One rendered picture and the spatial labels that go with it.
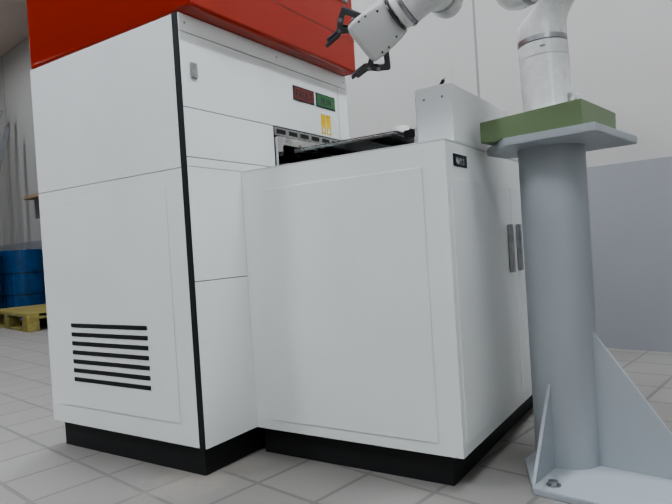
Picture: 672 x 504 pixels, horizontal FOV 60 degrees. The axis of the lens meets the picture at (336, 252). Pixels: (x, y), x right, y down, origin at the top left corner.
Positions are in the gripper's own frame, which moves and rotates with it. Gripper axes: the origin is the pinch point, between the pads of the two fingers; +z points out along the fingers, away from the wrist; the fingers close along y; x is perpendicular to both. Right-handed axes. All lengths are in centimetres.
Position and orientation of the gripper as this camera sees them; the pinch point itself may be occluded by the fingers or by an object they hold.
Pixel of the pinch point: (342, 58)
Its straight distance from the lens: 139.7
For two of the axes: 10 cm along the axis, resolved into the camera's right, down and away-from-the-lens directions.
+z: -7.5, 4.7, 4.7
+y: -6.5, -6.6, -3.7
